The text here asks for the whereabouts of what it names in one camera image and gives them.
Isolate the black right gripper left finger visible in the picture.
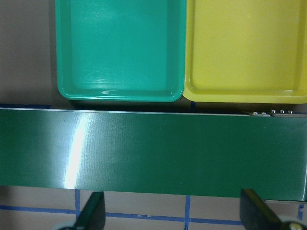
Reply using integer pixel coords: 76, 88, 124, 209
73, 192, 106, 230

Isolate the green conveyor belt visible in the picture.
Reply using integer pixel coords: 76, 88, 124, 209
0, 109, 307, 201

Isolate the green plastic tray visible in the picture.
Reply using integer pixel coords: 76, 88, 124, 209
55, 0, 187, 102

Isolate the yellow plastic tray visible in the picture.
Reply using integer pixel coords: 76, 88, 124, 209
183, 0, 307, 104

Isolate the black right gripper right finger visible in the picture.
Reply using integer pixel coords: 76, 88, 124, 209
240, 189, 291, 230

